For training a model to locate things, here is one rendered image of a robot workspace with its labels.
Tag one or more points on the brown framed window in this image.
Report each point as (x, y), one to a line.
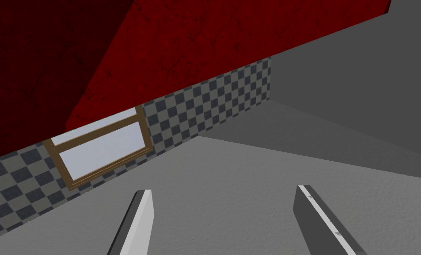
(100, 148)

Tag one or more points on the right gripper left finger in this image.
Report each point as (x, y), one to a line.
(136, 226)

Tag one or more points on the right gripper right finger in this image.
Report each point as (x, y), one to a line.
(320, 223)

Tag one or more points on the dark red cabinet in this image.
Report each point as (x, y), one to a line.
(168, 46)

